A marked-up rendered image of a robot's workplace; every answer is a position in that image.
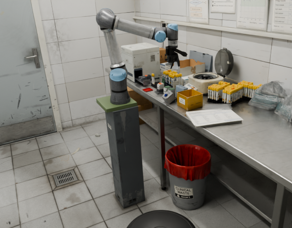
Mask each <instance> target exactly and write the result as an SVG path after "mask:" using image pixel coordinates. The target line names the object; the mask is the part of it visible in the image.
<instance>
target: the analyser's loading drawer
mask: <svg viewBox="0 0 292 228"><path fill-rule="evenodd" d="M135 79H136V80H137V81H139V82H141V83H143V84H144V85H148V84H150V79H149V80H147V77H144V76H139V77H135Z"/></svg>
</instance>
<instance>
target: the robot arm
mask: <svg viewBox="0 0 292 228"><path fill-rule="evenodd" d="M96 22H97V24H98V25H99V26H100V29H101V31H102V32H103V33H104V37H105V41H106V45H107V49H108V53H109V56H110V61H111V65H110V69H111V72H110V82H111V96H110V102H111V103H112V104H114V105H123V104H126V103H128V102H130V95H129V93H128V91H127V75H128V71H127V69H126V66H125V63H124V62H123V61H122V58H121V54H120V48H119V45H118V40H117V36H116V32H115V29H117V30H120V31H124V32H127V33H131V34H135V35H138V36H141V37H145V38H149V39H152V40H155V41H157V42H159V43H162V42H164V41H165V39H166V38H168V46H166V54H165V56H167V58H165V61H167V63H166V65H169V66H170V69H174V70H177V71H178V74H179V73H180V61H179V58H178V53H179V54H181V55H182V56H183V57H187V53H186V52H183V51H180V50H178V49H176V48H178V25H177V24H168V26H167V27H160V28H156V27H155V28H151V27H148V26H145V25H142V24H138V23H134V22H131V21H128V20H125V19H121V18H118V16H117V15H115V14H114V12H113V11H112V10H110V9H108V8H103V9H101V10H100V11H99V12H98V13H97V15H96ZM173 64H174V66H173Z"/></svg>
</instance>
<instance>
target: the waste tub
mask: <svg viewBox="0 0 292 228"><path fill-rule="evenodd" d="M177 106H179V107H181V108H183V109H185V110H186V111H189V110H193V109H197V108H200V107H203V93H201V92H199V91H196V90H194V89H189V90H184V91H180V92H177Z"/></svg>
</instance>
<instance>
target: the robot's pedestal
mask: <svg viewBox="0 0 292 228"><path fill-rule="evenodd" d="M105 117H106V124H107V132H108V139H109V147H110V157H111V165H112V172H113V180H114V188H115V196H116V197H117V199H118V201H119V202H120V204H121V205H122V207H123V208H124V209H125V208H127V207H130V206H132V205H135V204H138V203H140V202H143V201H145V195H144V177H143V164H142V152H141V139H140V127H139V109H138V106H134V107H130V108H126V109H121V110H117V111H112V112H108V113H107V112H105Z"/></svg>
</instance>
